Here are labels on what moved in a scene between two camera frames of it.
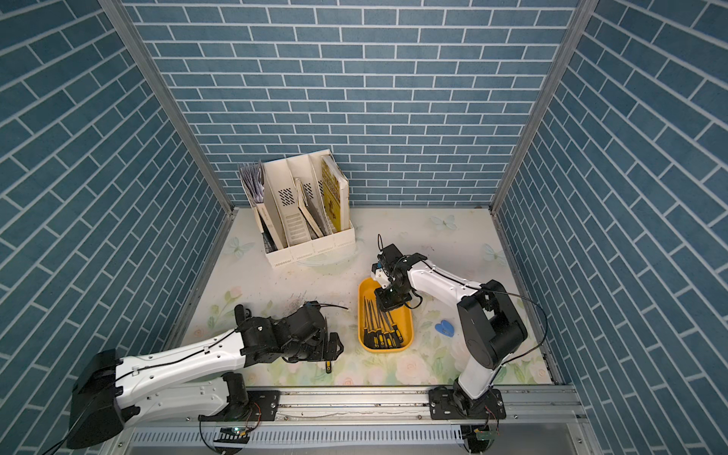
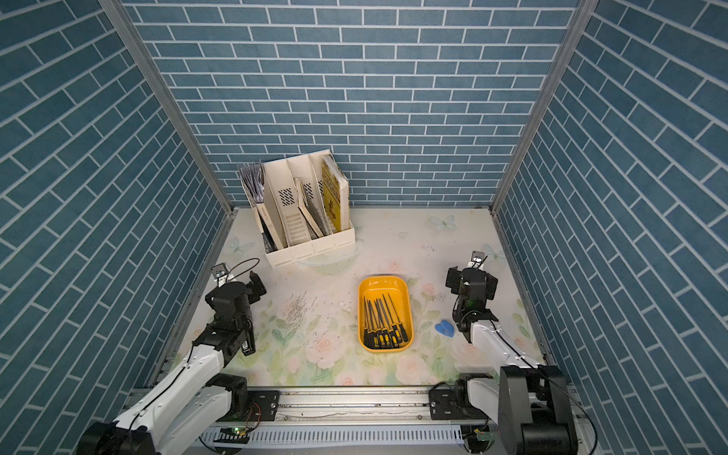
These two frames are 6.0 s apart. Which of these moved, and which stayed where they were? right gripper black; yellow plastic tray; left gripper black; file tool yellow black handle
Moved: left gripper black; right gripper black
Stayed: yellow plastic tray; file tool yellow black handle
